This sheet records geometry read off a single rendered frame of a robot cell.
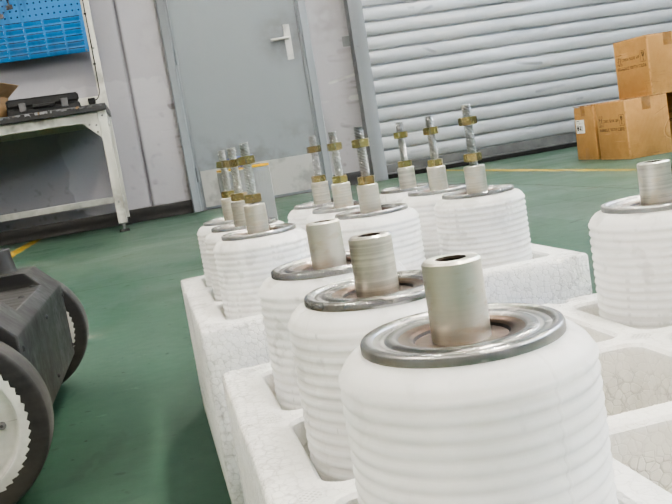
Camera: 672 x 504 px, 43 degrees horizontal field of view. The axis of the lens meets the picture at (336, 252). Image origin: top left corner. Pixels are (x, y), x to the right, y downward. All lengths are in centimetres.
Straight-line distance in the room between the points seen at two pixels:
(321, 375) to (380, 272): 6
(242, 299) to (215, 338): 6
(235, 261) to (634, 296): 39
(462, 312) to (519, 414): 5
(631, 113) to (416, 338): 427
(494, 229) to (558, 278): 8
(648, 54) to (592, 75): 215
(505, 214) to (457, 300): 57
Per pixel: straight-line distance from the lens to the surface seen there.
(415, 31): 627
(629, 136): 457
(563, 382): 29
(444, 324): 31
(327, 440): 42
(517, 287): 86
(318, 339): 40
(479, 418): 28
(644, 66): 467
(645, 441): 43
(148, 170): 596
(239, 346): 79
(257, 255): 81
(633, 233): 59
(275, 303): 52
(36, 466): 96
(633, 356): 55
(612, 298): 61
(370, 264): 42
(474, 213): 87
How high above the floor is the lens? 33
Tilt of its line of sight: 7 degrees down
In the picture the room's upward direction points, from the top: 9 degrees counter-clockwise
